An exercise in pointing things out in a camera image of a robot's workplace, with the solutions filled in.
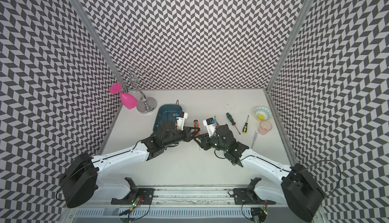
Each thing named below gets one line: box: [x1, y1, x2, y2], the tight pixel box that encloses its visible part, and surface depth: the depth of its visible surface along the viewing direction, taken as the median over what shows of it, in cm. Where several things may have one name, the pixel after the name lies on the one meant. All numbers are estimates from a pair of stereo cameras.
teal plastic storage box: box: [152, 104, 183, 133], surface depth 103 cm
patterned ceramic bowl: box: [254, 105, 272, 122], surface depth 104 cm
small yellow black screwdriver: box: [242, 115, 250, 135], surface depth 96 cm
